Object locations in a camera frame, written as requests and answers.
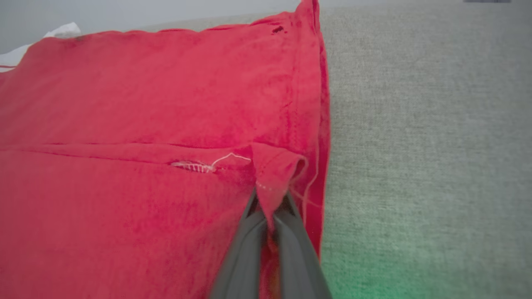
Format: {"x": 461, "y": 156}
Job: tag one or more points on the white cloth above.
{"x": 62, "y": 31}

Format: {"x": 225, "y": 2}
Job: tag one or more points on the red garment with black letters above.
{"x": 124, "y": 104}

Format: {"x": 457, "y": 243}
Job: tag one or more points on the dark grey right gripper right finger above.
{"x": 297, "y": 257}

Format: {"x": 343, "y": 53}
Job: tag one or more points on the grey fabric sofa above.
{"x": 415, "y": 124}

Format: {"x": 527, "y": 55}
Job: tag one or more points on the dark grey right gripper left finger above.
{"x": 243, "y": 257}

